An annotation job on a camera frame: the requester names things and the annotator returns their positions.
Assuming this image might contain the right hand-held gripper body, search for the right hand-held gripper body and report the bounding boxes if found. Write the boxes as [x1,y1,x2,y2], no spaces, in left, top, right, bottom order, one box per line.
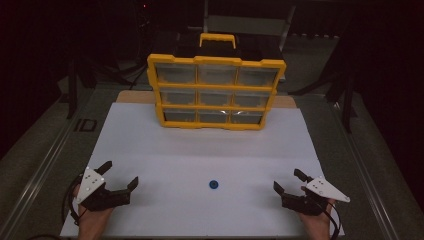
[280,176,352,217]

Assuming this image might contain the grey metal frame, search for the grey metal frame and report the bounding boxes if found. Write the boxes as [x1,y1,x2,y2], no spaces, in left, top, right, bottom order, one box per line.
[186,0,298,51]

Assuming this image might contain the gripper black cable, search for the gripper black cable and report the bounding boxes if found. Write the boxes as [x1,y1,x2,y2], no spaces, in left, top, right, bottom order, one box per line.
[320,202,342,240]
[61,173,84,228]

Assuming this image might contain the person's right hand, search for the person's right hand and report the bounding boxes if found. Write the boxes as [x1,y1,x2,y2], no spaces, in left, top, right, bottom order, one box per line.
[297,198,337,237]

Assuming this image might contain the black tripod stand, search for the black tripod stand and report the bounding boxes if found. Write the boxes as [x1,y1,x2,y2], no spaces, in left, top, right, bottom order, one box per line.
[289,56,359,135]

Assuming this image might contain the person's left hand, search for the person's left hand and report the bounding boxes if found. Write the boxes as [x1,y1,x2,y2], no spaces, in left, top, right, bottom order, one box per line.
[73,184,115,234]

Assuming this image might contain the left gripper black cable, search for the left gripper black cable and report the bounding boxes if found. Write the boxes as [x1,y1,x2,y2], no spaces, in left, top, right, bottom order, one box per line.
[61,173,84,228]

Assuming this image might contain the yellow organizer box clear drawers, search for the yellow organizer box clear drawers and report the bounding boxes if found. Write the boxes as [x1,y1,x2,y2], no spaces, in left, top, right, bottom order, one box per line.
[146,32,288,131]

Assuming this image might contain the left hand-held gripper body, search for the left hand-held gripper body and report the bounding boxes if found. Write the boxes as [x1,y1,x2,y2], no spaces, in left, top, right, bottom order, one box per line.
[76,166,132,212]

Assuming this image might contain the metal rail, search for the metal rail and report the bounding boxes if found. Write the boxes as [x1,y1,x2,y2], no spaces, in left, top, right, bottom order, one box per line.
[328,96,401,240]
[0,87,98,240]

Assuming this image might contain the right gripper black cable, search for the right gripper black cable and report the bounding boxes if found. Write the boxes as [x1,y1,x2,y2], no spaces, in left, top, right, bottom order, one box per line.
[320,202,342,240]

